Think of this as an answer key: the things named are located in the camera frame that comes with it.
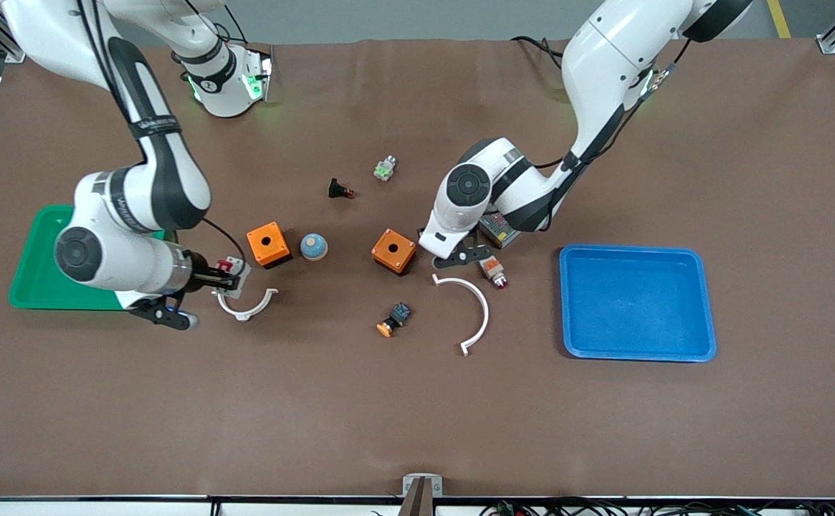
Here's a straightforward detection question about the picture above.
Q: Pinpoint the red indicator lamp white-orange body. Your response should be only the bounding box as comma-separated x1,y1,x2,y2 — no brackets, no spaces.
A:
479,256,510,290

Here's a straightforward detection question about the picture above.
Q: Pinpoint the white red circuit breaker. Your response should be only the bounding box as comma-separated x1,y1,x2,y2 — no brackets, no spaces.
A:
215,255,252,299

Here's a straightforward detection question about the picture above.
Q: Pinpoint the blue plastic tray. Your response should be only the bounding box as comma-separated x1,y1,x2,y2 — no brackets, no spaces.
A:
559,244,717,363

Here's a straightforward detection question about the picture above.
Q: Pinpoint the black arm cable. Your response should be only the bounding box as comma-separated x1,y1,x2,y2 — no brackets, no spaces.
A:
532,39,694,173
73,0,247,269

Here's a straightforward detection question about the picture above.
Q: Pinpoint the black cable bundle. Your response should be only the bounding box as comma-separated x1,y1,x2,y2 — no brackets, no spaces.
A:
478,497,835,516

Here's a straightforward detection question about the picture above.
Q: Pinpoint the grey metal edge bracket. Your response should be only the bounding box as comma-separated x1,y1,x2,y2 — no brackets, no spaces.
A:
402,474,444,516

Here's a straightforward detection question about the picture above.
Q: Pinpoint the green plastic tray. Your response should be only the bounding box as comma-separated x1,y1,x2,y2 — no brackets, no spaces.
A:
9,206,174,311

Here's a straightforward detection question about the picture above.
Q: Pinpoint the orange mushroom button blue body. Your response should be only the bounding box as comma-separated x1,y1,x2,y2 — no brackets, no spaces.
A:
376,302,412,338

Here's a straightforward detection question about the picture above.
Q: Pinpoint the small white pipe clamp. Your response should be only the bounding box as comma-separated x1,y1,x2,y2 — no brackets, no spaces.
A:
214,287,279,323

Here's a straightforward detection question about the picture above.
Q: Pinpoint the metal mesh power supply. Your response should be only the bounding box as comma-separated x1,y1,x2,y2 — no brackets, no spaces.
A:
478,211,522,249

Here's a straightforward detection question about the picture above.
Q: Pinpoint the large white pipe clamp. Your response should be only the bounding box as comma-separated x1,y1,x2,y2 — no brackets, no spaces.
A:
431,273,490,357

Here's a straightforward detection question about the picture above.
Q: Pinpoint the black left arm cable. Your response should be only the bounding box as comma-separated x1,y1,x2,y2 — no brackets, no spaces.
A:
532,39,694,173

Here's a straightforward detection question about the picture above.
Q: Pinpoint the black base cable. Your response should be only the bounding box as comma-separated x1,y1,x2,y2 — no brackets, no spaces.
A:
510,34,570,72

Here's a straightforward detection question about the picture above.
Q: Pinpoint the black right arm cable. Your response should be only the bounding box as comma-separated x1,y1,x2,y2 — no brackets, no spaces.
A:
73,0,247,269

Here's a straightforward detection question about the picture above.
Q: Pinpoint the orange button box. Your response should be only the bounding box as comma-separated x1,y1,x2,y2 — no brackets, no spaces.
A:
371,229,418,276
247,221,292,269

